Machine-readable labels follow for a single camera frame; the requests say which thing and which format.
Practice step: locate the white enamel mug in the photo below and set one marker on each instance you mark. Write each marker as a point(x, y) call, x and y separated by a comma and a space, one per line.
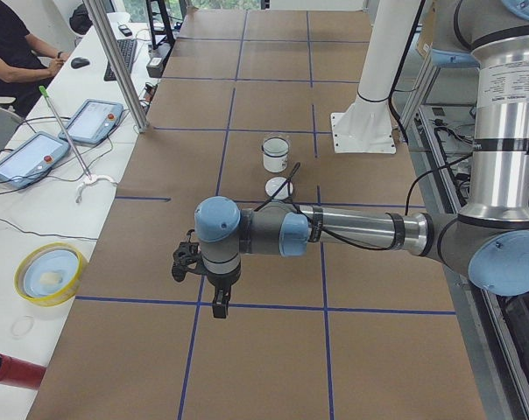
point(275, 164)

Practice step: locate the white long desk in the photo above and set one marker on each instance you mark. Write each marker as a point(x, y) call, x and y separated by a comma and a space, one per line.
point(46, 212)

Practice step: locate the person in black shirt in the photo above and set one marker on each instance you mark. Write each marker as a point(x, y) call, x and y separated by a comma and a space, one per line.
point(26, 62)

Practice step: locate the yellow rimmed bowl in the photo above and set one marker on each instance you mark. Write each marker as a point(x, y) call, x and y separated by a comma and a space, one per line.
point(50, 275)

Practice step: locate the aluminium frame rail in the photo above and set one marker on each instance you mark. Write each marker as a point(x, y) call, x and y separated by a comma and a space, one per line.
point(439, 115)

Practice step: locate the clear plastic funnel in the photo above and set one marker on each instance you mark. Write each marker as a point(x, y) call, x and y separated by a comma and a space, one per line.
point(275, 146)

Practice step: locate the black computer mouse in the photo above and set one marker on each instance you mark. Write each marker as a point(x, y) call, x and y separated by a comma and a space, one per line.
point(79, 62)

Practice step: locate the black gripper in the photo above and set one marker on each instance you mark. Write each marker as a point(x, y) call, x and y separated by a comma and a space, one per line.
point(222, 282)

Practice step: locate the metal reacher grabber stick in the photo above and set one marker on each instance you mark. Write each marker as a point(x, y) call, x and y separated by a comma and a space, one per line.
point(89, 178)

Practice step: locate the upper teach pendant tablet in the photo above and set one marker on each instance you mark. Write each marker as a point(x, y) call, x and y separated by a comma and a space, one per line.
point(94, 121)

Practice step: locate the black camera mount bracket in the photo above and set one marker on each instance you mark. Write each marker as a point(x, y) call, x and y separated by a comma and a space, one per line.
point(187, 258)

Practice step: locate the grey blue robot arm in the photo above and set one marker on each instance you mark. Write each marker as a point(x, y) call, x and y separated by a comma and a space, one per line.
point(487, 241)

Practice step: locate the aluminium frame post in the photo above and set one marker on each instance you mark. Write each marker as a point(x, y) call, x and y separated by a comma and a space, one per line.
point(107, 37)

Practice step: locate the lower teach pendant tablet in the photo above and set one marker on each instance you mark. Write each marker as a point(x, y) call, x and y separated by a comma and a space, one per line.
point(32, 160)

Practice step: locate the white enamel mug lid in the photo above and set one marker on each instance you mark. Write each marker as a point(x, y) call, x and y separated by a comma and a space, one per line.
point(279, 188)

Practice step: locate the red cylinder tube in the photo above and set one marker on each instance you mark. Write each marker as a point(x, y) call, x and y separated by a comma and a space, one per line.
point(20, 373)

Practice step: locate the teach pendant tablet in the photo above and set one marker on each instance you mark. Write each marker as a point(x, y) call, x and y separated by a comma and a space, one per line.
point(32, 160)
point(94, 121)

